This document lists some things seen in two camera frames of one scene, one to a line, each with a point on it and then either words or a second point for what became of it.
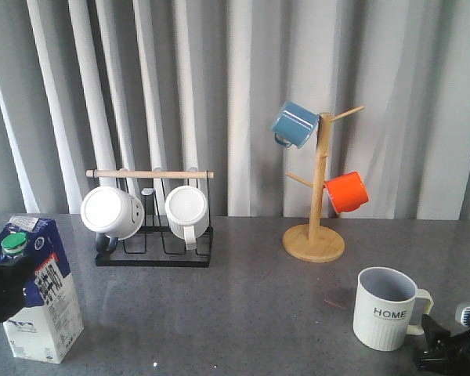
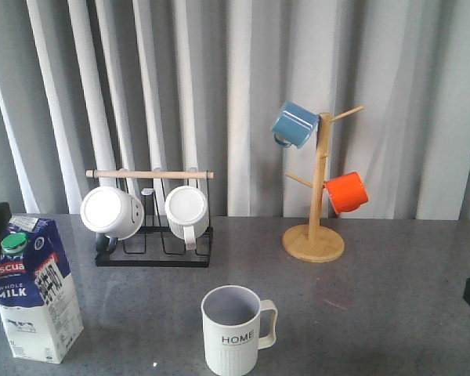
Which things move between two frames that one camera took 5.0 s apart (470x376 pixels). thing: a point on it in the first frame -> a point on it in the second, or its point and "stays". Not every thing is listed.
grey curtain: x=77 y=85 stays
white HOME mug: x=383 y=306 -> x=236 y=325
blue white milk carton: x=45 y=328 stays
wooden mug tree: x=316 y=243 stays
